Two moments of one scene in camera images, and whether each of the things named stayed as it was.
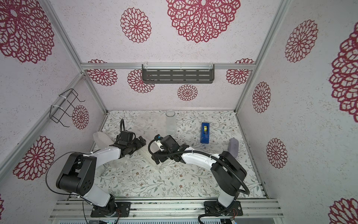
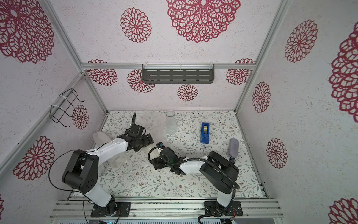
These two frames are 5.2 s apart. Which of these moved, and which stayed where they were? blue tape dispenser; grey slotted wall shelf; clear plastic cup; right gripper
Moved: right gripper
Stayed: clear plastic cup; grey slotted wall shelf; blue tape dispenser
